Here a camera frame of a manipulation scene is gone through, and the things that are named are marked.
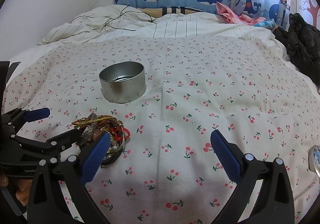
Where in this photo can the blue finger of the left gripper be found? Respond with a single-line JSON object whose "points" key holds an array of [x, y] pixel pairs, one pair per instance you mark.
{"points": [[36, 115], [65, 140]]}

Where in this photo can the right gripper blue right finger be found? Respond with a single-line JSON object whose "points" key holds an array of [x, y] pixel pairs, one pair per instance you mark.
{"points": [[229, 155]]}

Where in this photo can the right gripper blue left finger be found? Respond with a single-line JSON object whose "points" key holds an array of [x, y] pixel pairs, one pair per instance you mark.
{"points": [[92, 157]]}

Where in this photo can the person's left hand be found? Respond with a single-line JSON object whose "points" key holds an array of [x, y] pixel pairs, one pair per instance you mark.
{"points": [[23, 188]]}

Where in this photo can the cherry print bed sheet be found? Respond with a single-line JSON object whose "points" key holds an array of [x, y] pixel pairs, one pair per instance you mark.
{"points": [[168, 172]]}

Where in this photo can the round silver metal tin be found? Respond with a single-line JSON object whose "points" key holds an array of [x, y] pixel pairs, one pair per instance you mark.
{"points": [[123, 82]]}

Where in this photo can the round silver tin lid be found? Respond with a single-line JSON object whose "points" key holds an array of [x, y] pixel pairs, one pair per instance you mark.
{"points": [[313, 160]]}

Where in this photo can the white striped duvet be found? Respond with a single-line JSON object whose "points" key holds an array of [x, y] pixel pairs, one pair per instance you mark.
{"points": [[106, 23]]}

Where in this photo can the black jacket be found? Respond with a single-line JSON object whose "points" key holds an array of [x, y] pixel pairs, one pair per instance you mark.
{"points": [[302, 45]]}

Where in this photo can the light blue patterned cloth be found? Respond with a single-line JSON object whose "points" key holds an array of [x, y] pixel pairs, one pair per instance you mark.
{"points": [[268, 24]]}

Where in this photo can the pink cloth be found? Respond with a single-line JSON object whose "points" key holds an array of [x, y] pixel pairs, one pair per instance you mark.
{"points": [[231, 18]]}

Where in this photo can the striped pillow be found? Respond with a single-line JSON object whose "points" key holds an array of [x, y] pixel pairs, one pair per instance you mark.
{"points": [[160, 12]]}

